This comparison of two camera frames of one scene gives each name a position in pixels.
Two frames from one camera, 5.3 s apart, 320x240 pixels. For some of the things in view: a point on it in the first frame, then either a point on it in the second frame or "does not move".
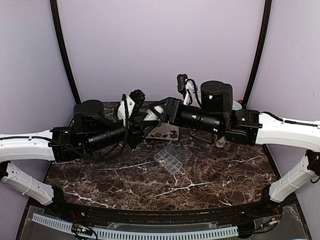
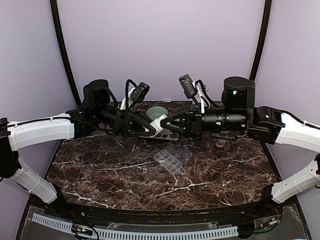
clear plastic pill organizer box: (173, 156) does not move
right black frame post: (260, 51) does not move
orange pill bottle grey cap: (220, 142) does not move
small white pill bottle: (150, 116) to (156, 124)
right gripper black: (171, 104) to (192, 123)
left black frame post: (55, 13) does not move
